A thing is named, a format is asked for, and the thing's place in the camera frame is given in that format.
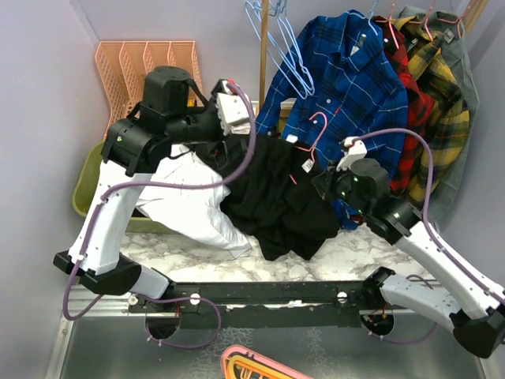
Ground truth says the white shirt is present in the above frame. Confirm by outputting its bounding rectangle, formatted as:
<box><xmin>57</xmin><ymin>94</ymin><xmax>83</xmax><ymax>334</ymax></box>
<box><xmin>136</xmin><ymin>144</ymin><xmax>251</xmax><ymax>257</ymax></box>

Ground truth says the pink perforated file organizer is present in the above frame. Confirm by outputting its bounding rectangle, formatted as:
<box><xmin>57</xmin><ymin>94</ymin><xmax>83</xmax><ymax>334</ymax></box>
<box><xmin>95</xmin><ymin>40</ymin><xmax>202</xmax><ymax>125</ymax></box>

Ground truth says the blue plaid shirt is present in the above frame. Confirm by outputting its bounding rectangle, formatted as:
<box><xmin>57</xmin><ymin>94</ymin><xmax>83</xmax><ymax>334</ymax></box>
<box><xmin>254</xmin><ymin>9</ymin><xmax>409</xmax><ymax>231</ymax></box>

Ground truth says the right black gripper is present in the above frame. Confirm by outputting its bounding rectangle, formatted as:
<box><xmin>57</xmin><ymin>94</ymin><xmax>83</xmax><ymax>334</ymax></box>
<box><xmin>313</xmin><ymin>158</ymin><xmax>372</xmax><ymax>217</ymax></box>

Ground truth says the pink orange object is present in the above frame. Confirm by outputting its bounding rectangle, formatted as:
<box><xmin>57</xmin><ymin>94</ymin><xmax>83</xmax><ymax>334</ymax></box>
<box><xmin>220</xmin><ymin>344</ymin><xmax>310</xmax><ymax>379</ymax></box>

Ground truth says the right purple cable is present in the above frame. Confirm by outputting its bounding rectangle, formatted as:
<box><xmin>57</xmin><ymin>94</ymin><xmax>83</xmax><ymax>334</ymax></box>
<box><xmin>342</xmin><ymin>128</ymin><xmax>505</xmax><ymax>344</ymax></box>

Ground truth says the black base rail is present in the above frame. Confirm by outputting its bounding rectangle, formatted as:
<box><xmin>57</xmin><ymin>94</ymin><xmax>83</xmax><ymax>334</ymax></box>
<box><xmin>129</xmin><ymin>280</ymin><xmax>407</xmax><ymax>331</ymax></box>

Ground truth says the red plaid shirt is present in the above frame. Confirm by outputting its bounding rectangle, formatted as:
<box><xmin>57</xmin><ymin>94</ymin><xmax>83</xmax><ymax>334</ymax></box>
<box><xmin>372</xmin><ymin>16</ymin><xmax>435</xmax><ymax>197</ymax></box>

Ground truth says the grey shirt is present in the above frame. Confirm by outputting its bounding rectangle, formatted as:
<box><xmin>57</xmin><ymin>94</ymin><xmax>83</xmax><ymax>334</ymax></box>
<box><xmin>397</xmin><ymin>6</ymin><xmax>479</xmax><ymax>224</ymax></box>

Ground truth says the wooden clothes rack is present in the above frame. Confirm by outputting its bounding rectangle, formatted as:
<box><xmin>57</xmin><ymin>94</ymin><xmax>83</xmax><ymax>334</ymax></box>
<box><xmin>245</xmin><ymin>1</ymin><xmax>286</xmax><ymax>111</ymax></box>

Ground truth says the green plastic basket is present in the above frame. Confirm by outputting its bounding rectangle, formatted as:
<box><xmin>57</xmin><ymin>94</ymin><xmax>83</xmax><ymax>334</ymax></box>
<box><xmin>72</xmin><ymin>141</ymin><xmax>174</xmax><ymax>234</ymax></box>

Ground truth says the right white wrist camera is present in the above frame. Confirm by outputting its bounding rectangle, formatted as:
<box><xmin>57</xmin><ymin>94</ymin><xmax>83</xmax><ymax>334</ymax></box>
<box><xmin>336</xmin><ymin>137</ymin><xmax>367</xmax><ymax>171</ymax></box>

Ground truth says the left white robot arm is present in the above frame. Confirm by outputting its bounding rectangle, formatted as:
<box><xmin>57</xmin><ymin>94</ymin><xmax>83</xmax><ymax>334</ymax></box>
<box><xmin>54</xmin><ymin>66</ymin><xmax>237</xmax><ymax>312</ymax></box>

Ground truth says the black shirt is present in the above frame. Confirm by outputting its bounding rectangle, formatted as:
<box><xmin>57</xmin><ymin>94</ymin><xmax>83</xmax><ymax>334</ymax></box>
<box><xmin>220</xmin><ymin>135</ymin><xmax>341</xmax><ymax>261</ymax></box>

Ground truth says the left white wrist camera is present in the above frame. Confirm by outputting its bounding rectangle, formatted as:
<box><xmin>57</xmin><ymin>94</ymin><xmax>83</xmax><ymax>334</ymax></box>
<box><xmin>211</xmin><ymin>79</ymin><xmax>250</xmax><ymax>136</ymax></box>

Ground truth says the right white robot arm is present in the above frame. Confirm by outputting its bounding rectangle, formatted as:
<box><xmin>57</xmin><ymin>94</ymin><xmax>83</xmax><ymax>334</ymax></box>
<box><xmin>311</xmin><ymin>158</ymin><xmax>504</xmax><ymax>358</ymax></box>

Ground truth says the pink wire hanger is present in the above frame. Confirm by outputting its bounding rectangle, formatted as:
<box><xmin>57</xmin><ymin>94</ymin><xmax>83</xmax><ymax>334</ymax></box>
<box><xmin>286</xmin><ymin>111</ymin><xmax>328</xmax><ymax>185</ymax></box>

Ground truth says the purple cable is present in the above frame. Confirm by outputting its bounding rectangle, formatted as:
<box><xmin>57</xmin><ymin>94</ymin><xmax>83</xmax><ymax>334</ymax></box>
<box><xmin>62</xmin><ymin>81</ymin><xmax>258</xmax><ymax>349</ymax></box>
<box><xmin>342</xmin><ymin>128</ymin><xmax>505</xmax><ymax>344</ymax></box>

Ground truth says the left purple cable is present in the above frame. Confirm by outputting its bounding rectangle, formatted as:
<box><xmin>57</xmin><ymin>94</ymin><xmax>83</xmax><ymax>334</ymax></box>
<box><xmin>62</xmin><ymin>81</ymin><xmax>258</xmax><ymax>349</ymax></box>

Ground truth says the yellow plaid shirt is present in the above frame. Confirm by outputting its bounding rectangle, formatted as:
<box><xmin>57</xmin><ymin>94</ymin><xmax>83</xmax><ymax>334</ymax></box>
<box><xmin>393</xmin><ymin>15</ymin><xmax>469</xmax><ymax>189</ymax></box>

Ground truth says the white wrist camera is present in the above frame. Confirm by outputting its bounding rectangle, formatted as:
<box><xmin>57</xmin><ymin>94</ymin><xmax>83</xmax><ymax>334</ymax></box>
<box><xmin>336</xmin><ymin>137</ymin><xmax>367</xmax><ymax>171</ymax></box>
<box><xmin>211</xmin><ymin>79</ymin><xmax>250</xmax><ymax>136</ymax></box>

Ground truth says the blue wire hanger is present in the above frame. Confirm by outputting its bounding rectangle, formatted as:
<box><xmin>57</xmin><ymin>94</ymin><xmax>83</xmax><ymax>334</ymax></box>
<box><xmin>346</xmin><ymin>0</ymin><xmax>384</xmax><ymax>48</ymax></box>
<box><xmin>244</xmin><ymin>1</ymin><xmax>315</xmax><ymax>99</ymax></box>

